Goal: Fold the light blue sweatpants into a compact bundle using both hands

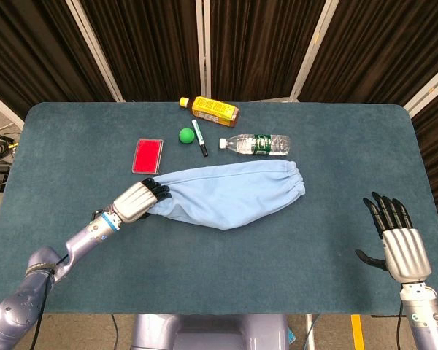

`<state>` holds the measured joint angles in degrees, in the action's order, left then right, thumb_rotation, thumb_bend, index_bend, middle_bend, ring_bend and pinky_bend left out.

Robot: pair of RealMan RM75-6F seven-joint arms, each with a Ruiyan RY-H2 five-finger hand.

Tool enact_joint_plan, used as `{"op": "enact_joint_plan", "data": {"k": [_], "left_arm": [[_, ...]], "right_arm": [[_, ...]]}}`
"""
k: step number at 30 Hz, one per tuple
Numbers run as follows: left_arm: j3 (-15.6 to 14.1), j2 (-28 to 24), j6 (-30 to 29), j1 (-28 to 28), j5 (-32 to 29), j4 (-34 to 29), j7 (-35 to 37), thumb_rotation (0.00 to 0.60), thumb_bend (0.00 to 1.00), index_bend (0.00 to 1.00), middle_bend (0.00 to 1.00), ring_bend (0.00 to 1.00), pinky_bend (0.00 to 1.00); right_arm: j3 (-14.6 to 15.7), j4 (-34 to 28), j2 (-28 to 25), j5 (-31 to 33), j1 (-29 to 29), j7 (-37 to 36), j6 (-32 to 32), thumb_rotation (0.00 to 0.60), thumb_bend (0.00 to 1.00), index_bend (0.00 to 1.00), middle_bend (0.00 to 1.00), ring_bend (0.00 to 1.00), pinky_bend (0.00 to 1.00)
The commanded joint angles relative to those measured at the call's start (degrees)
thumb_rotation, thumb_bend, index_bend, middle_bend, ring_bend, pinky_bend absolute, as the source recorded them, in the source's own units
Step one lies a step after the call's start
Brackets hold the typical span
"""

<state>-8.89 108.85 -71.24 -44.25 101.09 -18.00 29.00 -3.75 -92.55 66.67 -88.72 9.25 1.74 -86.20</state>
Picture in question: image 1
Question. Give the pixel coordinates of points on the teal table cover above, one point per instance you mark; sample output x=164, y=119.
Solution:
x=219, y=270

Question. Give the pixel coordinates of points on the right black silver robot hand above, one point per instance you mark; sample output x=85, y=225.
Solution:
x=405, y=251

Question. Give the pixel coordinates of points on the yellow floor tape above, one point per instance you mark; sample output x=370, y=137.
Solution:
x=357, y=335

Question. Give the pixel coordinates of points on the yellow label tea bottle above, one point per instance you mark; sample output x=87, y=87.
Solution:
x=213, y=109

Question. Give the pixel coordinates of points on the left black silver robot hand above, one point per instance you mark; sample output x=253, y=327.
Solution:
x=135, y=202

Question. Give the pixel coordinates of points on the green ball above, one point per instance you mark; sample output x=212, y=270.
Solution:
x=186, y=135

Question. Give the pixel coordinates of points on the clear water bottle green label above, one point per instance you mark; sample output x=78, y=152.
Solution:
x=263, y=144

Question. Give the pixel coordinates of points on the red ink pad case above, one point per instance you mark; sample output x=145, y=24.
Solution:
x=147, y=156

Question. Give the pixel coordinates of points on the green black marker pen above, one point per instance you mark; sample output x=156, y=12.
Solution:
x=199, y=136

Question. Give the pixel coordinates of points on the light blue cloth sleeve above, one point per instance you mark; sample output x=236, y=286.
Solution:
x=233, y=197

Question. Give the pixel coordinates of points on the left lilac robot arm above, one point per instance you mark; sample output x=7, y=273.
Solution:
x=22, y=306

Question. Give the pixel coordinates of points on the white screen frame post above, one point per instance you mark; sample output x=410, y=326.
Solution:
x=200, y=47
x=313, y=51
x=3, y=105
x=95, y=51
x=427, y=95

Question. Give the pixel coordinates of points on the lilac robot torso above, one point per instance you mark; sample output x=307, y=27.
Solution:
x=211, y=331

